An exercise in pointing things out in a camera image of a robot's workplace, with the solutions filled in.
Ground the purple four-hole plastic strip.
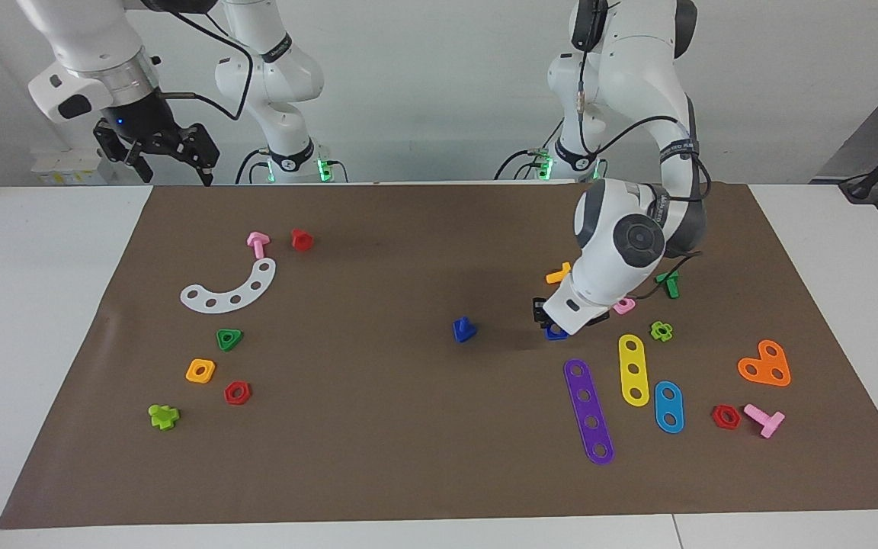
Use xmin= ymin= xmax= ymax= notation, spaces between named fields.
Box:
xmin=563 ymin=358 xmax=615 ymax=466

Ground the blue two-hole plastic strip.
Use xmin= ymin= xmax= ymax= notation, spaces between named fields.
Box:
xmin=654 ymin=380 xmax=685 ymax=435

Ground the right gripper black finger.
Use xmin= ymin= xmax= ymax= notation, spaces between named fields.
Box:
xmin=94 ymin=122 xmax=152 ymax=184
xmin=157 ymin=124 xmax=220 ymax=186

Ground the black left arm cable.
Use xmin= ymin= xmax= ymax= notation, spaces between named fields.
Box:
xmin=575 ymin=46 xmax=713 ymax=300

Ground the white cardboard box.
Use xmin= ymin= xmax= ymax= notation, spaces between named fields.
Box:
xmin=31 ymin=149 xmax=116 ymax=186

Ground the brown table mat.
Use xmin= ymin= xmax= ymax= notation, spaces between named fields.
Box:
xmin=0 ymin=181 xmax=878 ymax=530

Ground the orange angled three-hole plate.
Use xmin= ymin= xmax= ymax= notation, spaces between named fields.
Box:
xmin=737 ymin=339 xmax=792 ymax=387

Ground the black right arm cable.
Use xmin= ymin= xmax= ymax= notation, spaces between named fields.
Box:
xmin=155 ymin=6 xmax=257 ymax=123

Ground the white curved five-hole strip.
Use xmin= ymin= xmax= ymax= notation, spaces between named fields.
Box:
xmin=180 ymin=258 xmax=277 ymax=314

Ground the black base cable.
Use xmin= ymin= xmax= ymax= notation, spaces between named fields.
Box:
xmin=236 ymin=147 xmax=268 ymax=185
xmin=494 ymin=147 xmax=554 ymax=181

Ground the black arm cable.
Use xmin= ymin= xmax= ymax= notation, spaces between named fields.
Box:
xmin=155 ymin=6 xmax=257 ymax=123
xmin=575 ymin=46 xmax=713 ymax=300

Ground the yellow three-hole plastic strip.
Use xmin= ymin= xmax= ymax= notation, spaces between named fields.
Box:
xmin=618 ymin=334 xmax=650 ymax=407

